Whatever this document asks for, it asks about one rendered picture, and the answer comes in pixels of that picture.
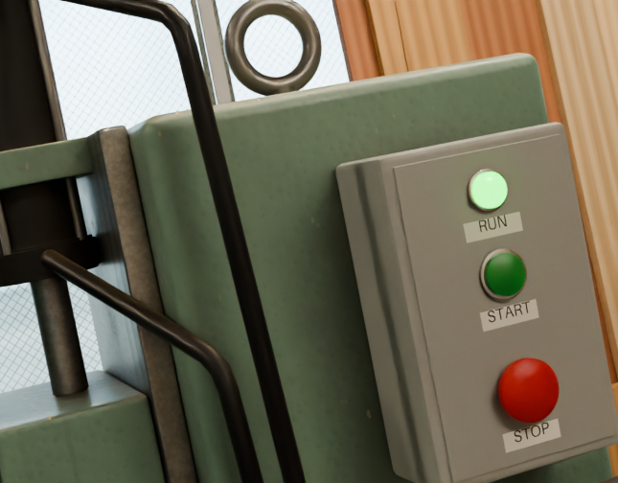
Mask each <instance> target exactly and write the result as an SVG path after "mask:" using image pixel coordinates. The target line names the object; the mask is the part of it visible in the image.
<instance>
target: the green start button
mask: <svg viewBox="0 0 618 483"><path fill-rule="evenodd" d="M479 280H480V284H481V286H482V288H483V289H484V290H485V292H486V293H487V294H488V295H489V296H490V297H491V298H493V299H496V300H510V299H513V298H515V297H516V296H517V295H518V294H519V293H520V292H521V291H522V290H523V288H524V286H525V283H526V280H527V269H526V265H525V263H524V262H523V260H522V258H521V257H520V256H519V255H518V254H517V253H515V252H514V251H513V250H510V249H496V250H494V251H492V252H491V253H489V254H488V255H487V256H486V257H485V259H484V260H483V262H482V264H481V266H480V269H479Z"/></svg>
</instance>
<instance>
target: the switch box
mask: <svg viewBox="0 0 618 483"><path fill-rule="evenodd" d="M483 169H493V170H496V171H498V172H499V173H501V174H502V175H503V177H504V178H505V180H506V183H507V187H508V194H507V198H506V200H505V202H504V204H503V205H502V206H501V207H500V208H499V209H497V210H495V211H492V212H483V211H480V210H478V209H476V208H475V207H474V206H473V205H472V204H471V202H470V201H469V197H468V184H469V180H470V178H471V177H472V175H473V174H475V173H476V172H478V171H480V170H483ZM336 178H337V183H338V188H339V193H340V197H341V203H342V208H343V213H344V218H345V222H346V228H347V233H348V238H349V243H350V247H351V252H352V258H353V263H354V268H355V277H356V282H357V287H358V292H359V297H360V302H361V307H362V312H363V317H364V322H365V327H366V332H367V336H368V342H369V347H370V352H371V357H372V361H373V367H374V372H375V377H376V382H377V387H378V396H379V401H380V406H381V411H382V416H383V421H384V426H385V431H386V436H387V441H388V446H389V451H390V456H391V461H392V466H393V471H394V472H395V474H396V475H398V476H400V477H403V478H405V479H407V480H409V481H412V482H414V483H490V482H493V481H496V480H499V479H502V478H506V477H509V476H512V475H516V474H519V473H522V472H527V471H530V470H533V469H537V468H540V467H543V466H547V465H550V464H553V463H556V462H560V461H562V460H565V459H569V458H572V457H575V456H579V455H582V454H585V453H589V452H591V451H594V450H597V449H603V448H606V447H610V446H613V445H615V444H617V443H618V418H617V413H616V407H615V402H614V397H613V391H612V386H611V380H610V375H609V370H608V365H607V355H606V349H605V344H604V339H603V334H602V328H601V323H600V317H599V313H598V307H597V302H596V296H595V291H594V286H593V281H592V275H591V269H590V264H589V259H588V254H587V248H586V243H585V237H584V228H583V223H582V217H581V212H580V206H579V201H578V196H577V191H576V185H575V180H574V174H573V170H572V164H571V158H570V153H569V147H568V143H567V137H566V132H565V127H564V126H563V124H561V123H557V122H554V123H549V124H544V125H538V126H529V127H525V128H520V129H514V130H509V131H504V132H499V133H495V134H490V135H485V136H479V137H474V138H469V139H465V140H460V141H455V142H450V143H445V144H441V145H435V146H430V147H425V148H420V149H412V150H407V151H402V152H397V153H391V154H386V155H382V156H377V157H372V158H367V159H362V160H357V161H353V162H347V163H342V164H340V165H339V166H338V167H336ZM516 212H519V213H520V217H521V223H522V228H523V230H522V231H518V232H514V233H510V234H506V235H501V236H497V237H493V238H488V239H484V240H480V241H473V242H468V243H467V240H466V235H465V230H464V224H465V223H469V222H474V221H478V220H482V219H490V218H494V217H499V216H503V215H508V214H511V213H516ZM496 249H510V250H513V251H514V252H515V253H517V254H518V255H519V256H520V257H521V258H522V260H523V262H524V263H525V265H526V269H527V280H526V283H525V286H524V288H523V290H522V291H521V292H520V293H519V294H518V295H517V296H516V297H515V298H513V299H510V300H496V299H493V298H491V297H490V296H489V295H488V294H487V293H486V292H485V290H484V289H483V288H482V286H481V284H480V280H479V269H480V266H481V264H482V262H483V260H484V259H485V257H486V256H487V255H488V254H489V253H491V252H492V251H494V250H496ZM534 299H536V301H537V306H538V316H539V318H535V319H531V320H528V321H524V322H520V323H516V324H513V325H509V326H505V327H501V328H497V329H493V330H489V331H486V332H483V327H482V322H481V316H480V312H484V311H491V310H495V309H499V308H503V307H507V306H510V305H514V304H518V303H522V302H526V301H530V300H534ZM525 357H530V358H536V359H539V360H542V361H544V362H546V363H547V364H548V365H549V366H550V367H551V368H552V369H553V370H554V372H555V374H556V376H557V378H558V382H559V388H560V391H559V398H558V401H557V404H556V406H555V408H554V409H553V411H552V412H551V413H550V414H549V415H548V416H547V417H546V418H544V419H543V420H541V421H539V422H536V423H522V422H520V421H517V420H515V419H513V418H511V417H510V416H509V415H508V414H507V413H506V412H505V411H504V409H503V407H502V405H501V403H500V400H499V396H498V386H499V382H500V379H501V377H502V374H503V373H504V371H505V370H506V368H507V367H508V366H509V365H510V364H512V363H513V362H514V361H516V360H518V359H521V358H525ZM555 419H558V421H559V426H560V432H561V437H559V438H556V439H552V440H549V441H546V442H542V443H539V444H536V445H532V446H529V447H526V448H521V449H517V450H514V451H510V452H507V453H506V450H505V445H504V440H503V434H505V433H508V432H512V431H515V430H519V429H522V428H525V427H528V426H534V425H538V424H541V423H545V422H548V421H551V420H555Z"/></svg>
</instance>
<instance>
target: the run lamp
mask: <svg viewBox="0 0 618 483"><path fill-rule="evenodd" d="M507 194H508V187H507V183H506V180H505V178H504V177H503V175H502V174H501V173H500V172H498V171H496V170H493V169H483V170H480V171H478V172H476V173H475V174H473V175H472V177H471V178H470V180H469V184H468V197H469V201H470V202H471V204H472V205H473V206H474V207H475V208H476V209H478V210H480V211H483V212H492V211H495V210H497V209H499V208H500V207H501V206H502V205H503V204H504V202H505V200H506V198H507Z"/></svg>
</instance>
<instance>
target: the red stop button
mask: <svg viewBox="0 0 618 483"><path fill-rule="evenodd" d="M559 391H560V388H559V382H558V378H557V376H556V374H555V372H554V370H553V369H552V368H551V367H550V366H549V365H548V364H547V363H546V362H544V361H542V360H539V359H536V358H530V357H525V358H521V359H518V360H516V361H514V362H513V363H512V364H510V365H509V366H508V367H507V368H506V370H505V371H504V373H503V374H502V377H501V379H500V382H499V386H498V396H499V400H500V403H501V405H502V407H503V409H504V411H505V412H506V413H507V414H508V415H509V416H510V417H511V418H513V419H515V420H517V421H520V422H522V423H536V422H539V421H541V420H543V419H544V418H546V417H547V416H548V415H549V414H550V413H551V412H552V411H553V409H554V408H555V406H556V404H557V401H558V398H559Z"/></svg>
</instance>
